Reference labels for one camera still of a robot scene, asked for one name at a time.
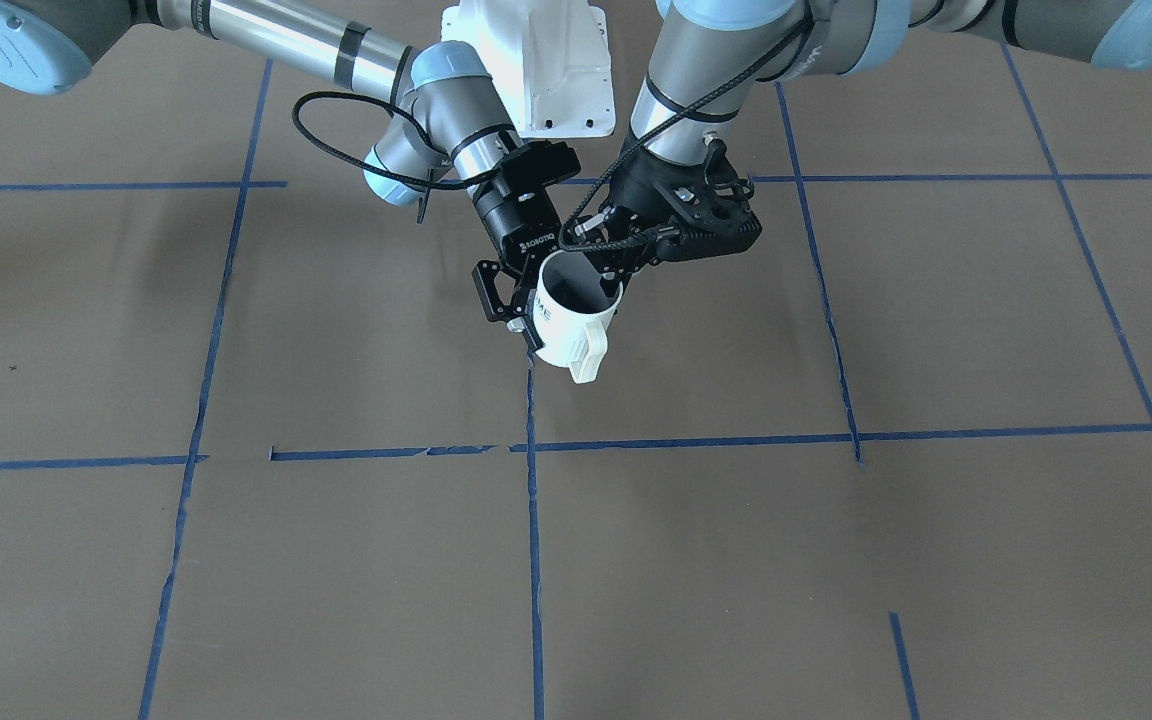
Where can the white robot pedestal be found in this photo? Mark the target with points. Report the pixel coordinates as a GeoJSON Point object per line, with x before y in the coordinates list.
{"type": "Point", "coordinates": [550, 62]}

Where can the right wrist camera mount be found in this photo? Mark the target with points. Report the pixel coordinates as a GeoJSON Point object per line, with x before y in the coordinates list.
{"type": "Point", "coordinates": [532, 167]}

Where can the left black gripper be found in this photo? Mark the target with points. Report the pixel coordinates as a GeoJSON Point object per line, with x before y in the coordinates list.
{"type": "Point", "coordinates": [639, 188]}

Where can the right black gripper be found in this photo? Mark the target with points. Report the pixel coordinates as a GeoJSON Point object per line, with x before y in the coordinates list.
{"type": "Point", "coordinates": [518, 213]}

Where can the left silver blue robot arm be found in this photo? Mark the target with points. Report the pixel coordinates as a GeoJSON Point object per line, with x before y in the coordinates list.
{"type": "Point", "coordinates": [709, 55]}

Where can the white mug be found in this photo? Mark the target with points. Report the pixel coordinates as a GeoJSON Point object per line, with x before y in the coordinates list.
{"type": "Point", "coordinates": [573, 334]}

